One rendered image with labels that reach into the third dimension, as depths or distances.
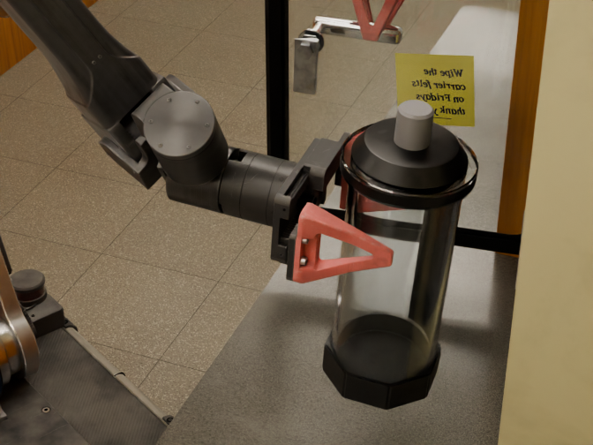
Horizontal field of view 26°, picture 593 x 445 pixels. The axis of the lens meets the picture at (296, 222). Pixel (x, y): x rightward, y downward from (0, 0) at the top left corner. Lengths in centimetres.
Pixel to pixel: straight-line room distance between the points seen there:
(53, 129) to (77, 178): 28
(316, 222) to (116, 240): 216
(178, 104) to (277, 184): 11
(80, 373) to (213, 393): 115
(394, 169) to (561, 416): 24
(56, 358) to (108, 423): 21
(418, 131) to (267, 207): 15
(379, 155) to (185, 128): 15
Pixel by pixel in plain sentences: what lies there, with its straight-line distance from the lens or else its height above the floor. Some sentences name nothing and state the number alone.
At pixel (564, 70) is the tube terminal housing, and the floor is 135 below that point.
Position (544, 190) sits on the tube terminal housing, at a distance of 93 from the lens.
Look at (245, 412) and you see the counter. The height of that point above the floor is 94.
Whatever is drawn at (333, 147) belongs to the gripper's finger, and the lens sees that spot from 107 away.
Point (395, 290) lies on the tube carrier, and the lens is 103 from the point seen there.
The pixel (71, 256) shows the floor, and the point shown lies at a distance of 309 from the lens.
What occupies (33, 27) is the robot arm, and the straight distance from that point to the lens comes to 104.
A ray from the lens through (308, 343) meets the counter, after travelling 128.
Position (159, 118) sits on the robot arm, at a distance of 101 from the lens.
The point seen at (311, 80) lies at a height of 117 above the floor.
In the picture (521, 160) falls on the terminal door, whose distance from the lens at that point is 128.
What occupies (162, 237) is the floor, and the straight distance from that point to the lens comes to 313.
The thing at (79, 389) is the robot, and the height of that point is 24.
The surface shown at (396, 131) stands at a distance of 99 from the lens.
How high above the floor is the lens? 174
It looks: 33 degrees down
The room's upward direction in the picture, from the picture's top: straight up
